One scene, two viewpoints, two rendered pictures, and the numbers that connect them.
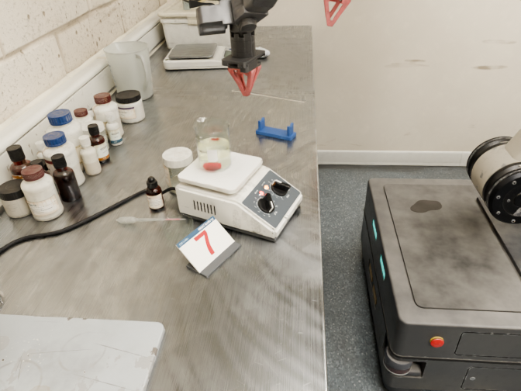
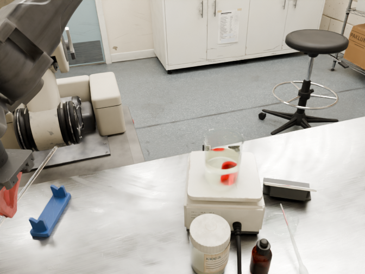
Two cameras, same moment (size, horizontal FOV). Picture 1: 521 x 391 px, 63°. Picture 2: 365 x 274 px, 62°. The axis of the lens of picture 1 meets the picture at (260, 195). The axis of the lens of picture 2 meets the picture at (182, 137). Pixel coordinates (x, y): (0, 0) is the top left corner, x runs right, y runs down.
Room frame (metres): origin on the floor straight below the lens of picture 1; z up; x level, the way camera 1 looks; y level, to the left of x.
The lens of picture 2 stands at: (0.88, 0.41, 1.19)
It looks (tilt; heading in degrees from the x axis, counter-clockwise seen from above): 35 degrees down; 248
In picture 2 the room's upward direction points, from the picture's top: 2 degrees counter-clockwise
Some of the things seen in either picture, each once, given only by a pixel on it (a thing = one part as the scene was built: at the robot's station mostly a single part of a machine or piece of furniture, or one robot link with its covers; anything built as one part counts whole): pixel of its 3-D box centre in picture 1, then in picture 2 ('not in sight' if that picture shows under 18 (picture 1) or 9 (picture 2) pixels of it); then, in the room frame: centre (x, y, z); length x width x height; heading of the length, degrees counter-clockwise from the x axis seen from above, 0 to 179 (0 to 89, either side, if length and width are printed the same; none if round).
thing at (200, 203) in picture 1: (235, 192); (221, 182); (0.65, 0.05, 0.79); 0.22 x 0.13 x 0.08; 63
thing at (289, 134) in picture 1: (275, 128); (49, 208); (0.96, -0.05, 0.77); 0.10 x 0.03 x 0.04; 61
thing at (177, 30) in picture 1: (207, 21); not in sight; (1.91, 0.19, 0.82); 0.37 x 0.31 x 0.14; 171
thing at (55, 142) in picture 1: (62, 160); not in sight; (0.77, 0.41, 0.81); 0.06 x 0.06 x 0.11
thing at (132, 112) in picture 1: (130, 106); not in sight; (1.10, 0.35, 0.79); 0.07 x 0.07 x 0.07
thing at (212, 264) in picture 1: (209, 245); (288, 184); (0.53, 0.09, 0.77); 0.09 x 0.06 x 0.04; 143
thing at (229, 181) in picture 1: (221, 169); (222, 174); (0.67, 0.07, 0.83); 0.12 x 0.12 x 0.01; 63
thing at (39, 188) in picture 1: (40, 192); not in sight; (0.67, 0.41, 0.80); 0.06 x 0.06 x 0.10
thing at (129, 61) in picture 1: (133, 73); not in sight; (1.26, 0.36, 0.82); 0.18 x 0.13 x 0.15; 39
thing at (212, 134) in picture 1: (212, 145); (221, 160); (0.68, 0.08, 0.88); 0.07 x 0.06 x 0.08; 41
